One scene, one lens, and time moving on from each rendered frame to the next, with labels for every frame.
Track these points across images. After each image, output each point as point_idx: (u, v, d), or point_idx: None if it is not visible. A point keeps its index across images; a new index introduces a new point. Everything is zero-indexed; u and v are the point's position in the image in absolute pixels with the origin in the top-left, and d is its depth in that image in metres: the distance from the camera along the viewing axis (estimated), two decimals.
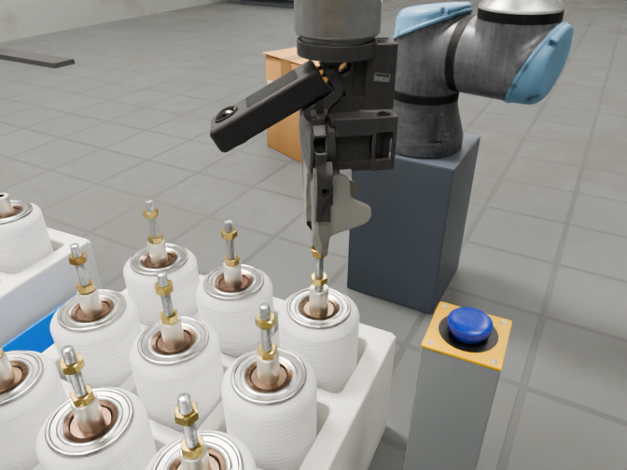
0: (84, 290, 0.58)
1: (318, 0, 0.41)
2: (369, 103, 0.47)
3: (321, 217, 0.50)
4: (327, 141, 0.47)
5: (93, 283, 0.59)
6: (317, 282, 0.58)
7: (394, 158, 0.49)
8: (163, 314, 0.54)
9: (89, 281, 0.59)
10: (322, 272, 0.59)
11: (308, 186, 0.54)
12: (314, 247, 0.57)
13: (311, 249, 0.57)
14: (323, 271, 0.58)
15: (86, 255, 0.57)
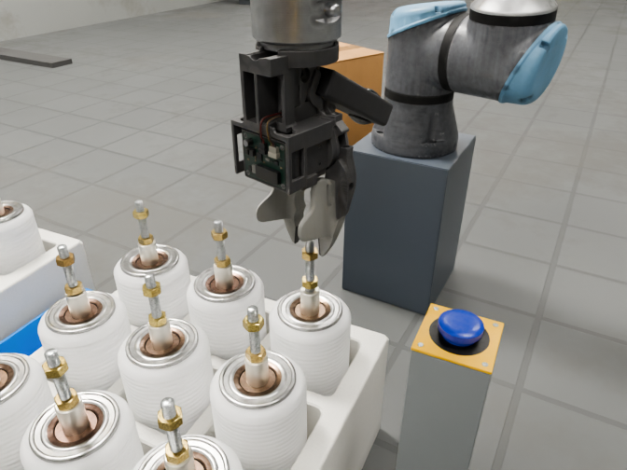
0: (72, 291, 0.57)
1: None
2: None
3: None
4: None
5: (81, 284, 0.58)
6: (304, 277, 0.59)
7: (234, 160, 0.48)
8: (151, 316, 0.53)
9: (76, 283, 0.58)
10: (309, 279, 0.58)
11: None
12: (317, 253, 0.56)
13: (315, 249, 0.57)
14: (307, 276, 0.57)
15: (73, 255, 0.56)
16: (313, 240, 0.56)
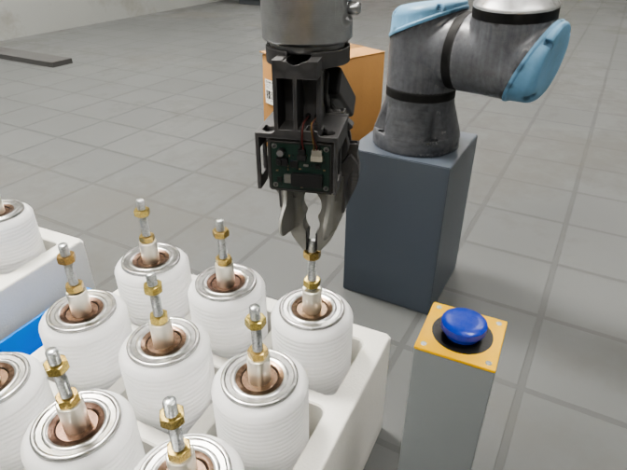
0: (73, 290, 0.57)
1: None
2: (281, 116, 0.45)
3: (281, 198, 0.54)
4: None
5: (82, 283, 0.58)
6: (319, 281, 0.58)
7: (257, 175, 0.45)
8: (153, 315, 0.53)
9: (77, 281, 0.58)
10: (310, 274, 0.58)
11: None
12: (306, 255, 0.56)
13: (311, 256, 0.55)
14: (311, 271, 0.58)
15: (74, 254, 0.56)
16: (309, 242, 0.55)
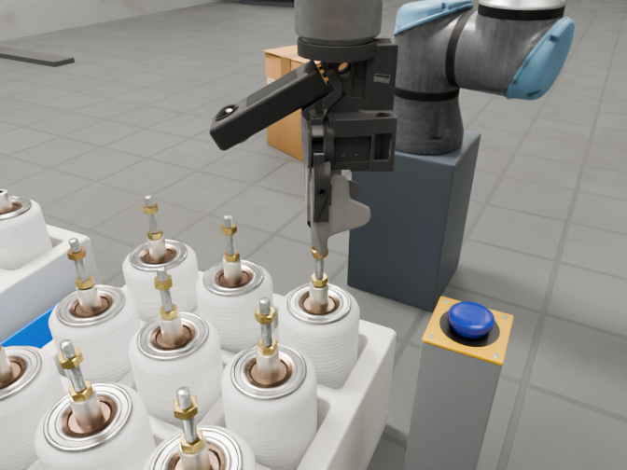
0: (83, 285, 0.58)
1: (316, 0, 0.41)
2: (369, 104, 0.47)
3: (319, 217, 0.50)
4: (325, 141, 0.47)
5: (92, 278, 0.59)
6: (326, 280, 0.58)
7: (393, 159, 0.48)
8: (162, 310, 0.54)
9: (88, 276, 0.58)
10: (318, 271, 0.59)
11: (309, 186, 0.54)
12: (312, 252, 0.57)
13: (315, 254, 0.56)
14: (320, 269, 0.59)
15: (84, 249, 0.57)
16: None
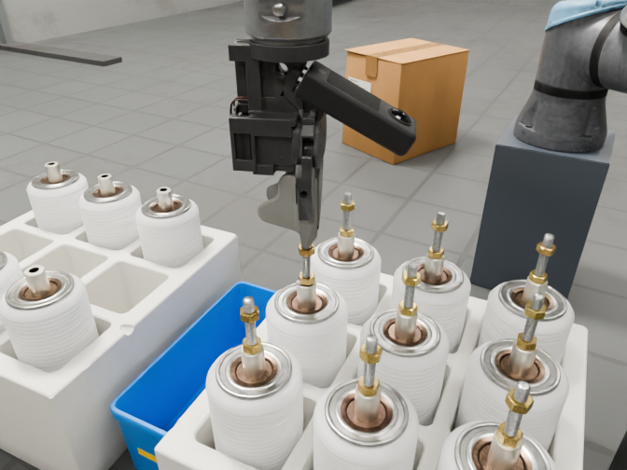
0: (299, 280, 0.58)
1: None
2: None
3: None
4: None
5: (312, 279, 0.58)
6: None
7: None
8: (403, 306, 0.54)
9: (309, 275, 0.58)
10: (536, 272, 0.59)
11: (315, 194, 0.52)
12: (553, 251, 0.57)
13: (554, 247, 0.57)
14: (536, 269, 0.59)
15: (313, 250, 0.56)
16: (553, 237, 0.56)
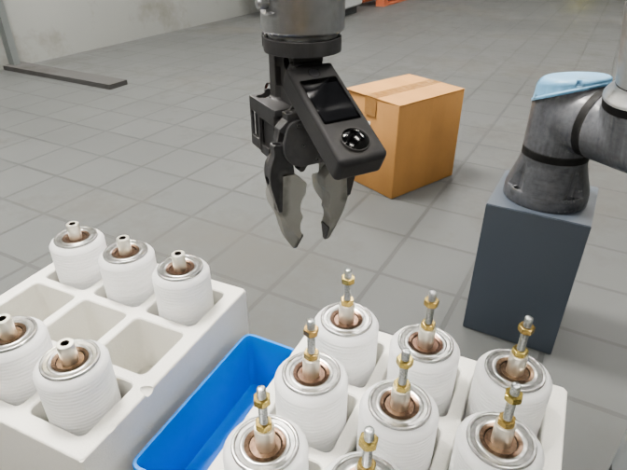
0: (309, 358, 0.64)
1: None
2: None
3: (347, 189, 0.55)
4: None
5: (317, 353, 0.65)
6: None
7: None
8: (398, 383, 0.61)
9: (314, 351, 0.65)
10: (518, 348, 0.65)
11: (303, 195, 0.52)
12: (532, 331, 0.63)
13: (534, 327, 0.64)
14: (518, 345, 0.65)
15: (318, 329, 0.63)
16: (533, 319, 0.63)
